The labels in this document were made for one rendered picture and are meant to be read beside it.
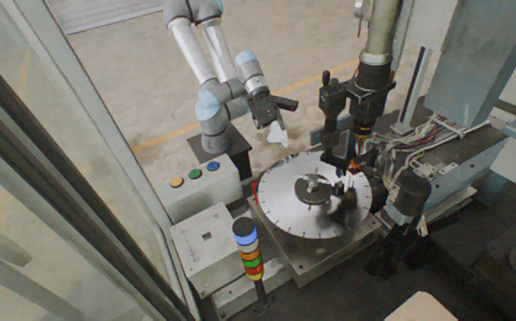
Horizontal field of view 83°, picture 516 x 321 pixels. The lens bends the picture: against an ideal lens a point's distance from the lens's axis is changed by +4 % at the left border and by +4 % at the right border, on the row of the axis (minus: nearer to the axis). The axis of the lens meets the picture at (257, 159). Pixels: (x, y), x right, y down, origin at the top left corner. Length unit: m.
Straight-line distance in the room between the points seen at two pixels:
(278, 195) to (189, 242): 0.29
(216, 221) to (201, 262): 0.13
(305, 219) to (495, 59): 0.52
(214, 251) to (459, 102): 0.68
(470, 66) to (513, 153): 0.18
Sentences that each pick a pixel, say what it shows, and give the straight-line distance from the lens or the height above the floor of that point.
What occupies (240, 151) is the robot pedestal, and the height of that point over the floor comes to 0.75.
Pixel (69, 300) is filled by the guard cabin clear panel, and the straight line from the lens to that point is 0.31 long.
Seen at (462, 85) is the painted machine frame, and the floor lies 1.30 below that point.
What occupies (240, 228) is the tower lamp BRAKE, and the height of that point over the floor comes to 1.16.
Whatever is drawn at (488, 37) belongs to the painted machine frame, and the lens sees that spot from 0.66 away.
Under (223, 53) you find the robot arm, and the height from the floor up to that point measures 1.13.
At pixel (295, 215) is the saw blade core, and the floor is 0.95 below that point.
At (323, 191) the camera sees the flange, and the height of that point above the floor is 0.96.
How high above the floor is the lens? 1.63
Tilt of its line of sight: 44 degrees down
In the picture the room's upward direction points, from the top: 9 degrees counter-clockwise
